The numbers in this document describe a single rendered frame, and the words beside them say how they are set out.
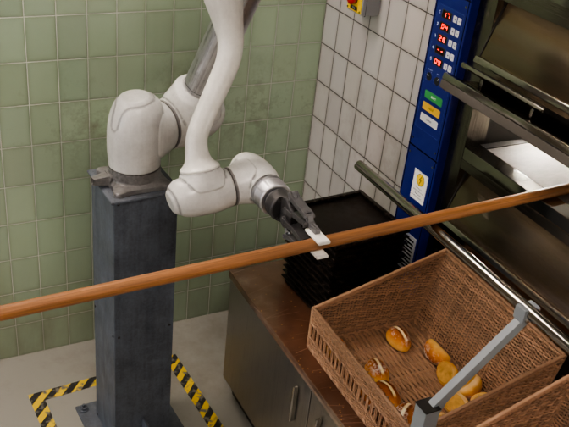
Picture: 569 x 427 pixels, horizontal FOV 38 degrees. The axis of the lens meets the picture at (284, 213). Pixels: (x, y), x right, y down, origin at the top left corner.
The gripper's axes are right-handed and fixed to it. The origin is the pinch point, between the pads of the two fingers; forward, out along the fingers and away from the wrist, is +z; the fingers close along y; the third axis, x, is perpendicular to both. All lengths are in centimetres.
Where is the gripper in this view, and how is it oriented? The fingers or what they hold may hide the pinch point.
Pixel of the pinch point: (317, 242)
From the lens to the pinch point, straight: 190.0
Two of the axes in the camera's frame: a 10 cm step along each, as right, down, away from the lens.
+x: -8.8, 1.5, -4.4
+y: -1.0, 8.6, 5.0
